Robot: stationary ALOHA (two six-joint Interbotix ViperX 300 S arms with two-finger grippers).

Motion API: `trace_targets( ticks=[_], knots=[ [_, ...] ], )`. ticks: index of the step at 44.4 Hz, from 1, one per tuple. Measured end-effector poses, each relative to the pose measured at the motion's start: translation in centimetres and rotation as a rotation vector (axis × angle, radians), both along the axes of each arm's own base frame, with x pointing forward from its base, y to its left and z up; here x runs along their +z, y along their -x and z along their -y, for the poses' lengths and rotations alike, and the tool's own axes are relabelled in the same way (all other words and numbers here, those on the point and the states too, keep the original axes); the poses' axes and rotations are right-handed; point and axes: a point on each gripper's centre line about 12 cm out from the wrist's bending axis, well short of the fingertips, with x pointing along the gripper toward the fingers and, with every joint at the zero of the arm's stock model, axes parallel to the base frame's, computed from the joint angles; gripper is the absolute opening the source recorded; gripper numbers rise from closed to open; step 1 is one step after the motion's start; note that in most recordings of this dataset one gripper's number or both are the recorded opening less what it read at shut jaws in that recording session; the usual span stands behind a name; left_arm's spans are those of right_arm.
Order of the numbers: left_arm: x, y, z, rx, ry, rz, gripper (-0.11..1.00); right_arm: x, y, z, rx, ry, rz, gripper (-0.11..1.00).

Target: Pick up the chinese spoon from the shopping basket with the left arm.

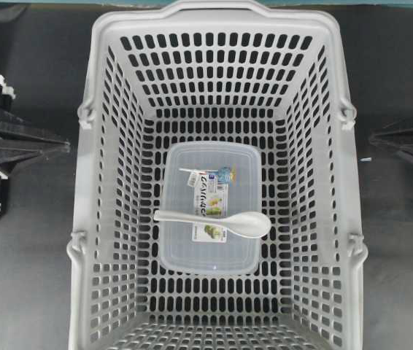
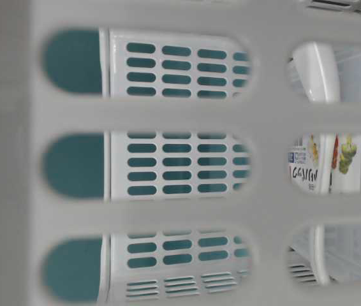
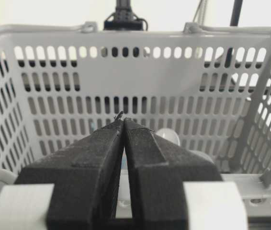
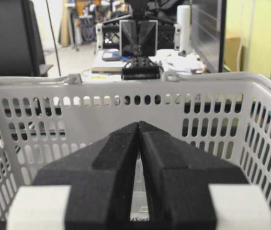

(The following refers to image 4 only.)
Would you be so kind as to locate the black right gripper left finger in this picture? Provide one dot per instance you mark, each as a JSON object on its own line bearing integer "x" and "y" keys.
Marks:
{"x": 89, "y": 189}

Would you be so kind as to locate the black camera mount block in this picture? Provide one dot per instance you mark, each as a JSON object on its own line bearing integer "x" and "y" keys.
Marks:
{"x": 140, "y": 68}

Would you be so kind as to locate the grey plastic shopping basket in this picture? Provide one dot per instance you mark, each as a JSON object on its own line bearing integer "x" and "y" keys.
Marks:
{"x": 44, "y": 119}

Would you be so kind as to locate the white cylinder roll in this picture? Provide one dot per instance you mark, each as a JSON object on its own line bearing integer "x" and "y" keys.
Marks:
{"x": 184, "y": 20}

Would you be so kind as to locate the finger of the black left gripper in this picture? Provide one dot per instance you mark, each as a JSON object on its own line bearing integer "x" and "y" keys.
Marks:
{"x": 147, "y": 38}
{"x": 128, "y": 38}

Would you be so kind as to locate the white crumpled cloth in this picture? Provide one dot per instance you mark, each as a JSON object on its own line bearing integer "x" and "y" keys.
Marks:
{"x": 170, "y": 60}

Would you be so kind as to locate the grey black left gripper body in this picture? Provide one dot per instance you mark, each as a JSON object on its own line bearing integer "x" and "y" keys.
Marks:
{"x": 108, "y": 35}

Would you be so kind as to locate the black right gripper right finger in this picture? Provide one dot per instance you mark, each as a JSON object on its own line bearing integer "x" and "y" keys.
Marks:
{"x": 191, "y": 189}

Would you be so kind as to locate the black office chair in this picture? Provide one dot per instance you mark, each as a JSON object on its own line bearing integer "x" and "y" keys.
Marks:
{"x": 21, "y": 50}

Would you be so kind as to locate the dark monitor panel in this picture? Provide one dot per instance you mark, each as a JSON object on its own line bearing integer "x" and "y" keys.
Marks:
{"x": 208, "y": 28}

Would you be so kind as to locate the beige book stack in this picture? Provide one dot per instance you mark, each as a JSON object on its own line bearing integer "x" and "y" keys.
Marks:
{"x": 100, "y": 65}

